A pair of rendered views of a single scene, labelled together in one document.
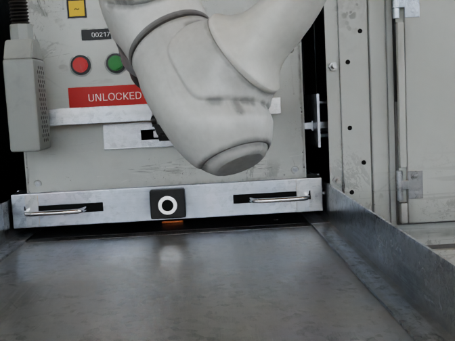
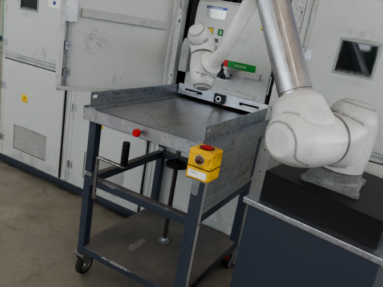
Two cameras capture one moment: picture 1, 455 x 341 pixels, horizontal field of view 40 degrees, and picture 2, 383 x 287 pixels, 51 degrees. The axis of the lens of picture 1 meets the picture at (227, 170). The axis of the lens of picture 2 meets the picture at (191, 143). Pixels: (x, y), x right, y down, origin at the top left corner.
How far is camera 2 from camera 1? 124 cm
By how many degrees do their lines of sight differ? 30
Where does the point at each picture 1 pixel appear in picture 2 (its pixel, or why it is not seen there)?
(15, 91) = (183, 53)
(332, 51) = not seen: hidden behind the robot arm
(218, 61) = (200, 64)
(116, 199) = (206, 93)
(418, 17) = (308, 60)
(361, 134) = not seen: hidden behind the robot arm
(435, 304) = (224, 131)
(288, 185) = (256, 104)
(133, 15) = (192, 46)
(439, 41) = (314, 70)
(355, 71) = not seen: hidden behind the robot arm
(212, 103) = (196, 73)
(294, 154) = (262, 95)
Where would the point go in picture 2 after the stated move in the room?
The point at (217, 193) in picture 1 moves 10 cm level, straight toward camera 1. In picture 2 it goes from (235, 99) to (227, 101)
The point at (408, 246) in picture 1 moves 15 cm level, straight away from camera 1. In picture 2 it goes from (233, 120) to (256, 118)
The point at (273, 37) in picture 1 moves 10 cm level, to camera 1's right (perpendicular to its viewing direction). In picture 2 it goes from (212, 61) to (234, 66)
